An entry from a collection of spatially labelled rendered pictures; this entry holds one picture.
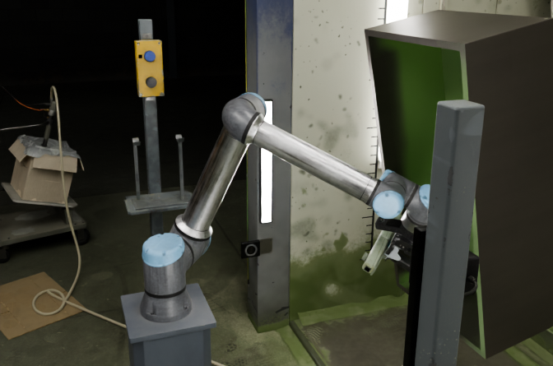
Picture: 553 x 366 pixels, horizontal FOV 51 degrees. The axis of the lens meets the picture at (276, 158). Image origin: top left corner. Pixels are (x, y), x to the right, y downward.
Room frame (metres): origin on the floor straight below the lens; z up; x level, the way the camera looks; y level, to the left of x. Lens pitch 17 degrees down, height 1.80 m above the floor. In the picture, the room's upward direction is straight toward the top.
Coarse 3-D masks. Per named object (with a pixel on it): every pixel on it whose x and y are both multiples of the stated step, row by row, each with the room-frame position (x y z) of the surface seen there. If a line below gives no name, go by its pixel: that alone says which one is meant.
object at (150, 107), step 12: (144, 24) 2.75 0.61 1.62; (144, 108) 2.75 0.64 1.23; (156, 108) 2.76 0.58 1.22; (144, 120) 2.78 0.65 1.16; (156, 120) 2.76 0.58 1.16; (156, 132) 2.76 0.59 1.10; (156, 144) 2.76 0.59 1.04; (156, 156) 2.76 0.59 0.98; (156, 168) 2.76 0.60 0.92; (156, 180) 2.75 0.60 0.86; (156, 192) 2.75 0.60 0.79; (156, 216) 2.75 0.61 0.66; (156, 228) 2.75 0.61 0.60
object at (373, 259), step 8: (400, 216) 2.10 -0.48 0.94; (384, 232) 2.02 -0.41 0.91; (392, 232) 2.03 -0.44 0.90; (384, 240) 1.99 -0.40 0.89; (376, 248) 1.94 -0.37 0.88; (384, 248) 1.96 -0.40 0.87; (368, 256) 1.92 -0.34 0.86; (376, 256) 1.92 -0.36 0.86; (384, 256) 1.93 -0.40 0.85; (400, 256) 1.95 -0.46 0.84; (368, 264) 1.88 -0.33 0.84; (376, 264) 1.89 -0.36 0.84; (400, 264) 1.94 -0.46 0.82; (408, 264) 1.93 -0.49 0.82; (368, 272) 1.89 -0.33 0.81
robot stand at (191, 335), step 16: (192, 288) 2.07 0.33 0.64; (128, 304) 1.94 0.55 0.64; (128, 320) 1.83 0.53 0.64; (144, 320) 1.83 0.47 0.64; (192, 320) 1.84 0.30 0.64; (208, 320) 1.84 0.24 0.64; (128, 336) 1.73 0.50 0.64; (144, 336) 1.73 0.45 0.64; (160, 336) 1.75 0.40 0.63; (176, 336) 1.79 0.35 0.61; (192, 336) 1.80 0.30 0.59; (208, 336) 1.85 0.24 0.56; (144, 352) 1.75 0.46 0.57; (160, 352) 1.77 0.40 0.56; (176, 352) 1.78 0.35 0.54; (192, 352) 1.80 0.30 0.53; (208, 352) 1.85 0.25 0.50
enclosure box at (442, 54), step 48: (384, 48) 2.37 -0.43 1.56; (432, 48) 2.46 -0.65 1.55; (480, 48) 1.80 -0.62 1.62; (528, 48) 1.87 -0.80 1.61; (384, 96) 2.38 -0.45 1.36; (432, 96) 2.46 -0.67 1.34; (480, 96) 1.81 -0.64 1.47; (528, 96) 1.88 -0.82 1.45; (384, 144) 2.38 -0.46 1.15; (432, 144) 2.47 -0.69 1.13; (528, 144) 1.89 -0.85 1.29; (480, 192) 1.83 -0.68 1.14; (528, 192) 1.91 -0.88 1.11; (480, 240) 1.84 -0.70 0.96; (528, 240) 1.92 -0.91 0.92; (480, 288) 1.85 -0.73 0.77; (528, 288) 1.93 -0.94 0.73; (480, 336) 1.89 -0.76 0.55; (528, 336) 1.95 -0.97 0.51
